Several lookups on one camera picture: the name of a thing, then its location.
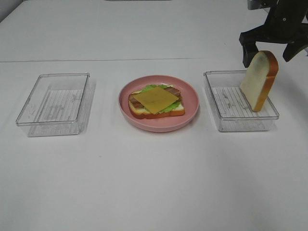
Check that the white bread slice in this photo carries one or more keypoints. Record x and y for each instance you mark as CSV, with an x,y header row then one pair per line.
x,y
144,113

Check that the green lettuce leaf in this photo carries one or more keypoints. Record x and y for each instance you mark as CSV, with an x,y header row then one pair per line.
x,y
173,107

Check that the pink round plate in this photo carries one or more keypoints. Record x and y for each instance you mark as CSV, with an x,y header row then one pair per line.
x,y
165,124

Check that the yellow cheese slice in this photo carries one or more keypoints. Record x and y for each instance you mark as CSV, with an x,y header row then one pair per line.
x,y
156,98

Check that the clear right food container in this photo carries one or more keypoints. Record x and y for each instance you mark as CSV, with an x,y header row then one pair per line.
x,y
230,109

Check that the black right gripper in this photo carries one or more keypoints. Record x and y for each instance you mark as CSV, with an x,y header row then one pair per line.
x,y
282,25

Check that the clear left food container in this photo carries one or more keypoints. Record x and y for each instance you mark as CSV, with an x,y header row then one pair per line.
x,y
59,104

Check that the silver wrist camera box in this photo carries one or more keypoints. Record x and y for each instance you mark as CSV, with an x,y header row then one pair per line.
x,y
260,4

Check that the clear food container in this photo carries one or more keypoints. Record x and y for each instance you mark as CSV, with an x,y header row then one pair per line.
x,y
59,104
230,109

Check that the bacon strip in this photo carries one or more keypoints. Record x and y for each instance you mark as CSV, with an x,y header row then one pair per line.
x,y
137,104
169,89

